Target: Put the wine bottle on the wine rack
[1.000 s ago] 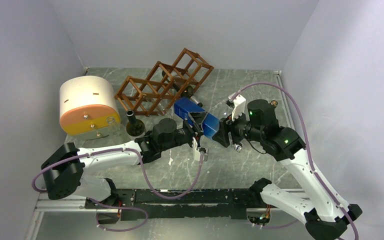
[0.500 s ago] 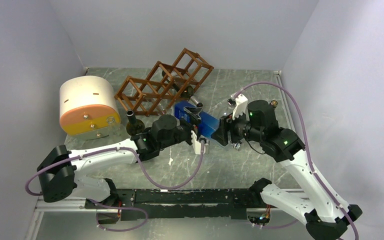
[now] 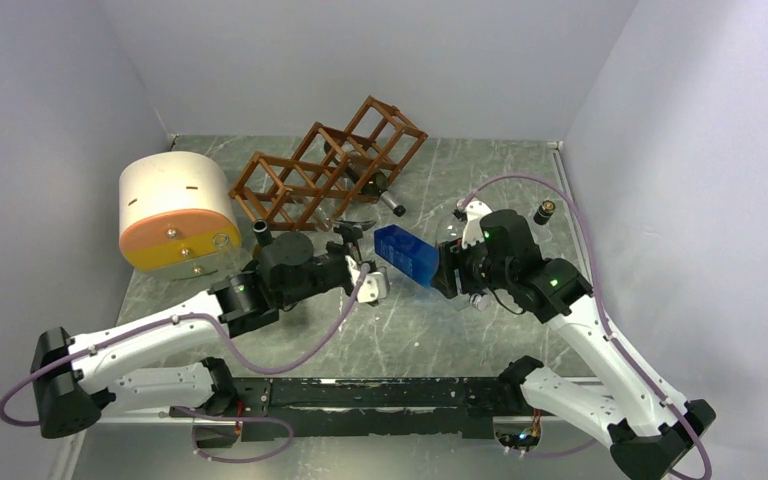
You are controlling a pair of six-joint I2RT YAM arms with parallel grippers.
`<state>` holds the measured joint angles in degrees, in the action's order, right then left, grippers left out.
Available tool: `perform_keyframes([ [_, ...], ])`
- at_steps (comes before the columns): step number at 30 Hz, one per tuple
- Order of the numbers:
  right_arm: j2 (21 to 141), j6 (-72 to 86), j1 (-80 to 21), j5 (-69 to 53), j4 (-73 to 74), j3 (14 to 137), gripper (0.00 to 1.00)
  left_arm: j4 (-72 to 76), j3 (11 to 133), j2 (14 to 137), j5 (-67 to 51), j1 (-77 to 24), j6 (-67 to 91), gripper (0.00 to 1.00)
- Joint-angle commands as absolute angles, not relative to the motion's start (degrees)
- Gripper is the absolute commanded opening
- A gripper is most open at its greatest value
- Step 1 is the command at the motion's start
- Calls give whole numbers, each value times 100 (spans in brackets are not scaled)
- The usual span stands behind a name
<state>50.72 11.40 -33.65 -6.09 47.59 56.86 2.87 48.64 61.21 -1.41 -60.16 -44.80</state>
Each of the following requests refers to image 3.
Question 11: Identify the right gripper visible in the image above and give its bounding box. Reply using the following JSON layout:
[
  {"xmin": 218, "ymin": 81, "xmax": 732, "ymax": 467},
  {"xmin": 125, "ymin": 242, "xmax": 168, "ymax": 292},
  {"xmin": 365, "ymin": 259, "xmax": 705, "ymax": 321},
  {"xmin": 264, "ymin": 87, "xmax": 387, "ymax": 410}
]
[{"xmin": 431, "ymin": 228, "xmax": 515, "ymax": 298}]

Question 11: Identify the blue square bottle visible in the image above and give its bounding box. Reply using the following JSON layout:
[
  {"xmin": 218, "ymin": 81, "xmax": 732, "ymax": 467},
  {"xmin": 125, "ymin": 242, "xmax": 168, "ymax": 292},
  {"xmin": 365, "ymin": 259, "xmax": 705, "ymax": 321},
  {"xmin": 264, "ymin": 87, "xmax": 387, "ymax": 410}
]
[{"xmin": 373, "ymin": 225, "xmax": 439, "ymax": 288}]

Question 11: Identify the green wine bottle tan label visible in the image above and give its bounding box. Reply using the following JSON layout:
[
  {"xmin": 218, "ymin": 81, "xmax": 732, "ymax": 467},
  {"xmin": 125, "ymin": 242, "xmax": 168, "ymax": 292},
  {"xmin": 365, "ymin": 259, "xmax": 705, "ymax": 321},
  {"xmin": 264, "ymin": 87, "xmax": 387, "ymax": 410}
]
[{"xmin": 322, "ymin": 140, "xmax": 408, "ymax": 219}]

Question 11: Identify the clear glass bottle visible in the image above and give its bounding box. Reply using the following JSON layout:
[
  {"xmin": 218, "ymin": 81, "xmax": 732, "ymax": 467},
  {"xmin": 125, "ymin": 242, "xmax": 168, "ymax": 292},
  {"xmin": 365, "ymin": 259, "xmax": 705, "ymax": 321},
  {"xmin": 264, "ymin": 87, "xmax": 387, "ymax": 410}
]
[{"xmin": 212, "ymin": 232, "xmax": 246, "ymax": 270}]

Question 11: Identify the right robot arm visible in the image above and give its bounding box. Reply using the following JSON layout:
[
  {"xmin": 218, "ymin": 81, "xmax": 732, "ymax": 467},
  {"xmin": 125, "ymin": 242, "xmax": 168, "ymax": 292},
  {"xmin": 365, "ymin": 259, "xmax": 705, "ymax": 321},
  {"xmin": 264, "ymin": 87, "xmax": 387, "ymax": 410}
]
[{"xmin": 430, "ymin": 201, "xmax": 716, "ymax": 479}]

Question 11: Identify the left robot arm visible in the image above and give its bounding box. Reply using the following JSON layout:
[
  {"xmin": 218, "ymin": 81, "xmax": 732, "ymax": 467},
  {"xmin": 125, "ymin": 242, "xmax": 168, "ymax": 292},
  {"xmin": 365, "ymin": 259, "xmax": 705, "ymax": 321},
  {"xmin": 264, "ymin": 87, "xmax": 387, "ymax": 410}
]
[{"xmin": 31, "ymin": 220, "xmax": 387, "ymax": 439}]

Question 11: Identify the clear round bottle red label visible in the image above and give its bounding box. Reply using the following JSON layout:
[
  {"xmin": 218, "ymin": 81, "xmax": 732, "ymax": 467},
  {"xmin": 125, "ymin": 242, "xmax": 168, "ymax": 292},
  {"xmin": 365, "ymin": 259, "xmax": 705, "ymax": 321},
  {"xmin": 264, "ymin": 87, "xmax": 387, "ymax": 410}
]
[{"xmin": 434, "ymin": 208, "xmax": 467, "ymax": 247}]

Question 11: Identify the brown wooden wine rack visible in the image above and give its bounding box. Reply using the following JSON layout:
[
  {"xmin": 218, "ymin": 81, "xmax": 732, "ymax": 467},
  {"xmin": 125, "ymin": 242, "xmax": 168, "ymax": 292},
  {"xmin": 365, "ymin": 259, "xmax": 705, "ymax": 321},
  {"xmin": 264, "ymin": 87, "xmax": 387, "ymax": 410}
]
[{"xmin": 228, "ymin": 96, "xmax": 428, "ymax": 231}]

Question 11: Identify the dark wine bottle left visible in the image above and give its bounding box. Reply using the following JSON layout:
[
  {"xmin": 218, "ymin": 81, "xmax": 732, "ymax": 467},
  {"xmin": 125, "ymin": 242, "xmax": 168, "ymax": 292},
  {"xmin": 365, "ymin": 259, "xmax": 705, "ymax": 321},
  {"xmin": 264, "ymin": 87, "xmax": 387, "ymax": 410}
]
[{"xmin": 252, "ymin": 220, "xmax": 274, "ymax": 248}]

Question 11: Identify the cream orange cylindrical box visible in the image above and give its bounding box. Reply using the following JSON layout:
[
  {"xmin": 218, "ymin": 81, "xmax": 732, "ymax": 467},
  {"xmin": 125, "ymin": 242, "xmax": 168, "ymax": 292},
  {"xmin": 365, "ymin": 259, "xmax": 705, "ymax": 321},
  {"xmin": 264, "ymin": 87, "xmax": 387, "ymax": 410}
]
[{"xmin": 118, "ymin": 151, "xmax": 241, "ymax": 280}]

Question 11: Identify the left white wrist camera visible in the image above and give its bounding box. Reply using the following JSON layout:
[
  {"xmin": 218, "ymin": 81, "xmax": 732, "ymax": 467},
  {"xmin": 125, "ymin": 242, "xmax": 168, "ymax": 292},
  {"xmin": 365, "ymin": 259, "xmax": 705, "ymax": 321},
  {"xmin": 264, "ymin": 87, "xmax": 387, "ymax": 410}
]
[{"xmin": 345, "ymin": 256, "xmax": 390, "ymax": 305}]

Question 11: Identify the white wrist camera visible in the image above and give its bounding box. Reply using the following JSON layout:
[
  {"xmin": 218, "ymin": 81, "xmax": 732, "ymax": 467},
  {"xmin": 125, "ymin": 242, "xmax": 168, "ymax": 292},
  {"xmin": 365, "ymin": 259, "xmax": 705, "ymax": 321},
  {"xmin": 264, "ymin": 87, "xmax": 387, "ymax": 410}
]
[
  {"xmin": 345, "ymin": 256, "xmax": 390, "ymax": 305},
  {"xmin": 453, "ymin": 199, "xmax": 493, "ymax": 249}
]

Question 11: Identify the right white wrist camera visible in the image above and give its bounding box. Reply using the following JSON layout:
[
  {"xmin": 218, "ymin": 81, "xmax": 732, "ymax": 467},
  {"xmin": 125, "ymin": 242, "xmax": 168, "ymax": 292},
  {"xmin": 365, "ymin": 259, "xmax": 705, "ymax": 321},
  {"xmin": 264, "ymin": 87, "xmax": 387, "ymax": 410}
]
[{"xmin": 453, "ymin": 199, "xmax": 493, "ymax": 249}]

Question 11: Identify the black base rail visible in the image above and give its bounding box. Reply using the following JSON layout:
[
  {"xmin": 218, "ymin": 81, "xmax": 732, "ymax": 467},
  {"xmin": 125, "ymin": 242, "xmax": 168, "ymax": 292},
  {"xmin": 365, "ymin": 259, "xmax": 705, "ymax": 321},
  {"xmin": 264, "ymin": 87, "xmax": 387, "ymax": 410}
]
[{"xmin": 194, "ymin": 377, "xmax": 542, "ymax": 451}]

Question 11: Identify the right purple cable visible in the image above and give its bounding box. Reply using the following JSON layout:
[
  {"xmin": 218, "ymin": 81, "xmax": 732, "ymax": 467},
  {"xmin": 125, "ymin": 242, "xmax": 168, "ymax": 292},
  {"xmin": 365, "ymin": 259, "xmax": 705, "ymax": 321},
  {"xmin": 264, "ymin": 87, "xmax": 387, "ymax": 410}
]
[{"xmin": 455, "ymin": 173, "xmax": 713, "ymax": 480}]

